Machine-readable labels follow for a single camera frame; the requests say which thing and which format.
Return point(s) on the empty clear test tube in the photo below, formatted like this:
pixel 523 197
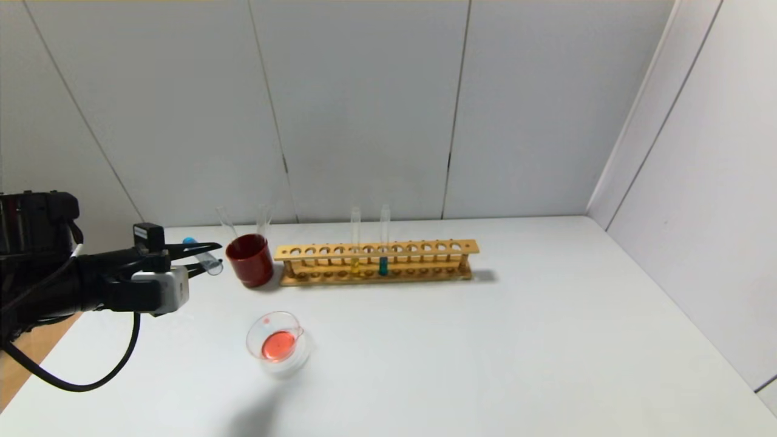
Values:
pixel 264 220

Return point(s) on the wooden test tube rack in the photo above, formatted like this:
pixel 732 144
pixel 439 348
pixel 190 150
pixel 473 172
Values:
pixel 394 270

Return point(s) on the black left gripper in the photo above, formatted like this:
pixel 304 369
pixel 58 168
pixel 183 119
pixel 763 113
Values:
pixel 149 238

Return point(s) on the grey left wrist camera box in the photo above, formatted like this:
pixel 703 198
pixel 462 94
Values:
pixel 167 291

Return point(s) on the dark red plastic cup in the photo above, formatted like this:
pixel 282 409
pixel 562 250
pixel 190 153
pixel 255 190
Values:
pixel 252 267

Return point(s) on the clear glass dish with spout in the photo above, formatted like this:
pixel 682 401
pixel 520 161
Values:
pixel 278 345

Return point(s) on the test tube with teal pigment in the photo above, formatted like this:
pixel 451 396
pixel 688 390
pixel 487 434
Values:
pixel 383 266

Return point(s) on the test tube with red pigment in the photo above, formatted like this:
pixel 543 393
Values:
pixel 226 221

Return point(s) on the orange and black left arm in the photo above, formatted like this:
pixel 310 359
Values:
pixel 36 273

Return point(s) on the test tube with blue pigment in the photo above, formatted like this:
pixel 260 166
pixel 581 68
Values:
pixel 209 262

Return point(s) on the test tube with yellow pigment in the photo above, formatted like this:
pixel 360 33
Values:
pixel 355 266

